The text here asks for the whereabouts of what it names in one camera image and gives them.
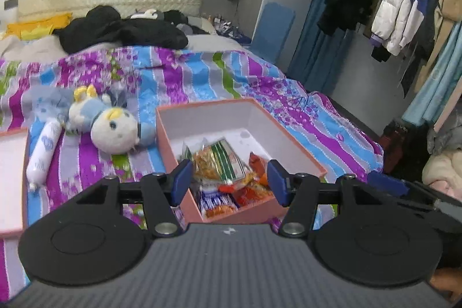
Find orange snack packet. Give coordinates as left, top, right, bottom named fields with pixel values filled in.
left=248, top=152, right=269, bottom=186

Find tall pink snack bag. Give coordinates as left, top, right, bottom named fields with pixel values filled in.
left=219, top=181, right=274, bottom=207

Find blue purple snack bag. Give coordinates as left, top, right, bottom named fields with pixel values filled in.
left=198, top=191, right=238, bottom=219

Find green white snack bag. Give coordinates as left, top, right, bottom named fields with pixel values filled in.
left=179, top=138, right=250, bottom=185

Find person's left hand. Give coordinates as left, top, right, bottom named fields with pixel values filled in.
left=430, top=268, right=462, bottom=301

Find white blue plush toy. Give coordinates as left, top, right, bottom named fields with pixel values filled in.
left=67, top=84, right=157, bottom=155

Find pink cardboard box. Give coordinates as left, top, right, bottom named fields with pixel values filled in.
left=155, top=97, right=328, bottom=225

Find white spray bottle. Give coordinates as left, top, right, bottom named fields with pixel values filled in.
left=26, top=118, right=63, bottom=191

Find blue curtain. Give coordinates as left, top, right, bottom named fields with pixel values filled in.
left=286, top=0, right=355, bottom=95

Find clear blue plastic bag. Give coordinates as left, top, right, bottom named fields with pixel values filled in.
left=22, top=85, right=74, bottom=124

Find pink box lid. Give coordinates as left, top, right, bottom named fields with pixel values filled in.
left=0, top=128, right=29, bottom=238

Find colourful striped floral bedspread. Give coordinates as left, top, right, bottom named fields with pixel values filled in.
left=0, top=44, right=385, bottom=301

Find white puffer jacket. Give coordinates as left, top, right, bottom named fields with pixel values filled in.
left=370, top=0, right=428, bottom=56

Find black clothing pile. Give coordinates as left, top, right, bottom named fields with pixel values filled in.
left=53, top=5, right=208, bottom=55

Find yellow pillow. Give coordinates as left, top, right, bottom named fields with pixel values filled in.
left=4, top=12, right=73, bottom=41

